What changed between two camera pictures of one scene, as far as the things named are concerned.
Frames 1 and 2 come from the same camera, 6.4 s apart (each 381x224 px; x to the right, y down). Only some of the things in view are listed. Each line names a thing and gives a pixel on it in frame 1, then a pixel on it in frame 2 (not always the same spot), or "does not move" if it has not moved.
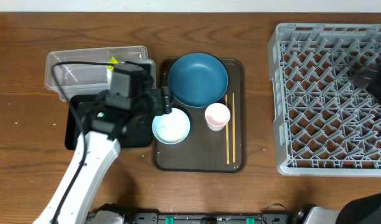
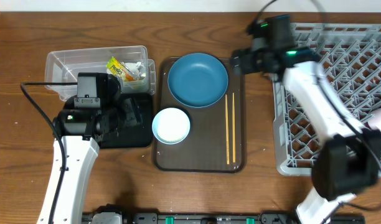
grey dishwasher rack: x=325 y=125 does not move
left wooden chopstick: x=228 y=150 does not move
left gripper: x=164 y=101 -> x=135 y=114
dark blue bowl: x=197 y=79 does not move
